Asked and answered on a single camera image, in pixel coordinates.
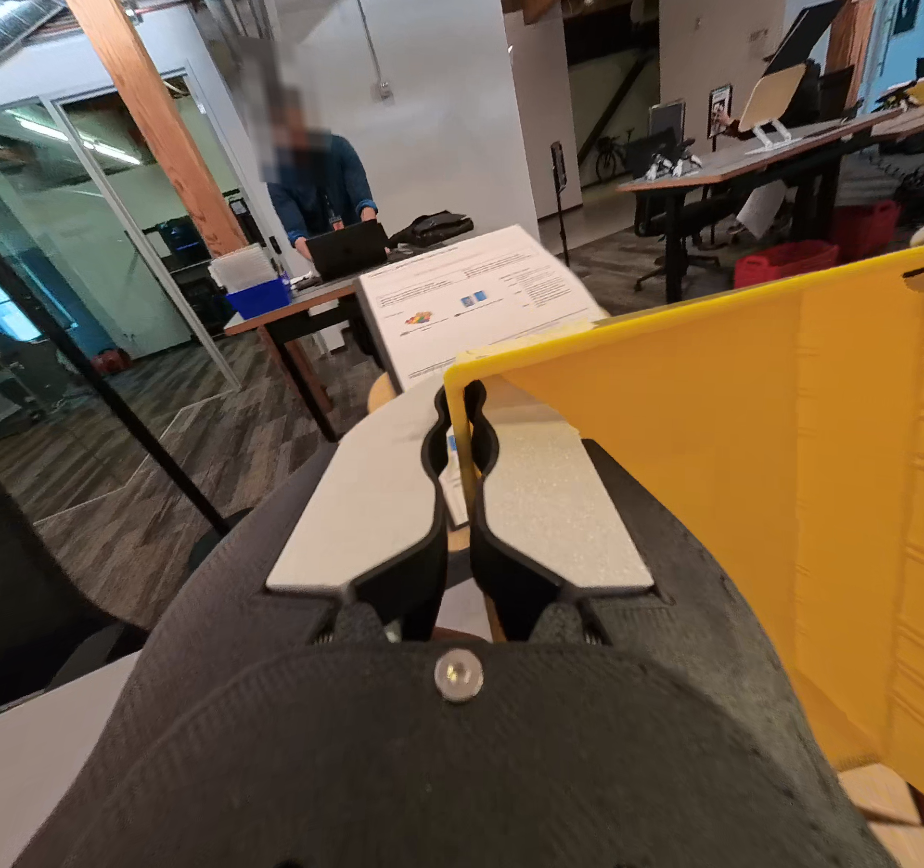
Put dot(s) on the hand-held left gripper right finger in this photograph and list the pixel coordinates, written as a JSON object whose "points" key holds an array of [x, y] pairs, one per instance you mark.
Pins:
{"points": [[563, 514]]}

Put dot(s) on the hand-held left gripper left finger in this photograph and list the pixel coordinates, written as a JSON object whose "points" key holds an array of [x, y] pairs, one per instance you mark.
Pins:
{"points": [[361, 514]]}

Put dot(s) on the yellow plastic bin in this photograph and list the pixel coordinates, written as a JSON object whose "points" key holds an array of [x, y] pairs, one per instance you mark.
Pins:
{"points": [[722, 485]]}

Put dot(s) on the small printed sheet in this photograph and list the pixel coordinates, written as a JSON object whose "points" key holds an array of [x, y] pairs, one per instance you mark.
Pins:
{"points": [[456, 478]]}

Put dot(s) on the round wooden stool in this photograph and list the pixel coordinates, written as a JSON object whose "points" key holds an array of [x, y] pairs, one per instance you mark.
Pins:
{"points": [[381, 395]]}

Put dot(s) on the wooden desk with black legs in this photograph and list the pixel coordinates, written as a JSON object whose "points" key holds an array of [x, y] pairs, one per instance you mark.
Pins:
{"points": [[289, 312]]}

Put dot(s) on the blue plastic bin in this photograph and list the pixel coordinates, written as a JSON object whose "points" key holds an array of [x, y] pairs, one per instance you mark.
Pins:
{"points": [[260, 297]]}

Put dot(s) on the printed instruction sheet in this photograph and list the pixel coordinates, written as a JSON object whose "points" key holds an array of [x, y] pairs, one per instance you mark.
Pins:
{"points": [[491, 283]]}

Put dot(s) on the black laptop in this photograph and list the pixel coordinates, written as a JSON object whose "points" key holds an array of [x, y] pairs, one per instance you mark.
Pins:
{"points": [[346, 250]]}

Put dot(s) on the black bag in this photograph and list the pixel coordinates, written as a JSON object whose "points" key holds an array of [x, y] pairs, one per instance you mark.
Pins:
{"points": [[433, 227]]}

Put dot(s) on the black swivel chair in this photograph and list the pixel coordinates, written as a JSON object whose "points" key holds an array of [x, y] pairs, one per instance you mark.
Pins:
{"points": [[686, 222]]}

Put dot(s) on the black floor stand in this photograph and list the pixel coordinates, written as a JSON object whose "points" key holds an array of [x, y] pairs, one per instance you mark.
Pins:
{"points": [[559, 196]]}

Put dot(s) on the red plastic bin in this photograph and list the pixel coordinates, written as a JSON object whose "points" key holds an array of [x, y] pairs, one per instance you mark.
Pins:
{"points": [[866, 229], [787, 265]]}

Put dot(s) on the bicycle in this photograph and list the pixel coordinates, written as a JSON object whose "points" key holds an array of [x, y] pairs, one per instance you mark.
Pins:
{"points": [[612, 157]]}

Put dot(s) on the long grey-topped desk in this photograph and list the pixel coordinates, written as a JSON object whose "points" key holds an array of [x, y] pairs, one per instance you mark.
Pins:
{"points": [[794, 149]]}

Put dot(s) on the laptop stand with tan board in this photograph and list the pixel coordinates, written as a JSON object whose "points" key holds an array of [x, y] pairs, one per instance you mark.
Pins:
{"points": [[776, 99]]}

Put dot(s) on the wooden post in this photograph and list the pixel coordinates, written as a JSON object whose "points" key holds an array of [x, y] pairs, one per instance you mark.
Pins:
{"points": [[137, 88]]}

